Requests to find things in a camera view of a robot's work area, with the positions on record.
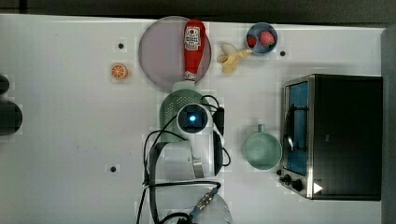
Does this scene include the red strawberry toy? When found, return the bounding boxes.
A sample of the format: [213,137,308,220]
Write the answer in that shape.
[247,36,257,48]

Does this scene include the round grey plate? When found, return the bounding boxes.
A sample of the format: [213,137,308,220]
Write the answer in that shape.
[138,16,211,91]

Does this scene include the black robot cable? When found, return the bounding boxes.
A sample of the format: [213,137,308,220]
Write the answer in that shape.
[135,94,232,224]

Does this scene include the orange slice toy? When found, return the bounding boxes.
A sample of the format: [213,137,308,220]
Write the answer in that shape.
[111,63,129,79]

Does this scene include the black silver toaster oven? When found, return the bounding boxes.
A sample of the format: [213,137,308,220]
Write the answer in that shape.
[276,74,383,201]

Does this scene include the peeled banana toy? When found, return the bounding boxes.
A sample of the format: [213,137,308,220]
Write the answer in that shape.
[217,43,252,74]

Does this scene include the black frying pan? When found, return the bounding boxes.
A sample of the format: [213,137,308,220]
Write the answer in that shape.
[0,101,23,136]

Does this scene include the black pot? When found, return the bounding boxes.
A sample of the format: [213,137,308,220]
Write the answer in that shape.
[0,75,10,94]

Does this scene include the green plastic mug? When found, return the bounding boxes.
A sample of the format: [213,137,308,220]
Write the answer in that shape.
[242,124,282,170]

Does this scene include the pink strawberry toy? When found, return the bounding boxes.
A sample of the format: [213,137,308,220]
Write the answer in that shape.
[260,31,276,47]

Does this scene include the red ketchup bottle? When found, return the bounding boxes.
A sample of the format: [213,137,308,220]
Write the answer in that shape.
[183,20,206,81]

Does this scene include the small blue bowl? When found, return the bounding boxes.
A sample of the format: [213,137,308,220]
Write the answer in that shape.
[246,22,277,55]

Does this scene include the green oval plastic strainer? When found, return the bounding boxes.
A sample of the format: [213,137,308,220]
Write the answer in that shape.
[159,81,202,142]

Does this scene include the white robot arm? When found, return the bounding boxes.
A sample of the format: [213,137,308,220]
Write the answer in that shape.
[146,104,233,224]

